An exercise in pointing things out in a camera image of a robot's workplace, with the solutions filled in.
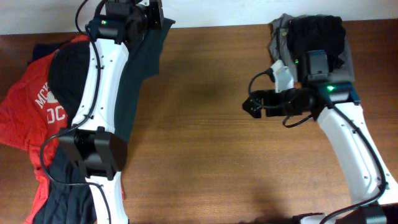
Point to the grey folded garment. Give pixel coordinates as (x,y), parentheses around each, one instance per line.
(279,51)

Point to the black folded garment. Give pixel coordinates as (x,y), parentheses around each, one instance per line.
(317,33)

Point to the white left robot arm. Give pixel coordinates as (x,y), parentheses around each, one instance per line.
(91,143)

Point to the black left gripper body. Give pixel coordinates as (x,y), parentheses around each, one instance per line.
(151,17)

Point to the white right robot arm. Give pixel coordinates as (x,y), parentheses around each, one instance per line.
(337,110)

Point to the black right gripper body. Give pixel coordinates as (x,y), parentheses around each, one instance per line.
(288,102)

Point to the red soccer t-shirt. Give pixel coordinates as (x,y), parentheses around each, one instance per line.
(30,114)

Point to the navy blue garment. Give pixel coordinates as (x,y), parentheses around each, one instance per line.
(68,204)

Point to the dark green t-shirt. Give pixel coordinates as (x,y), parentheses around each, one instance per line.
(143,62)

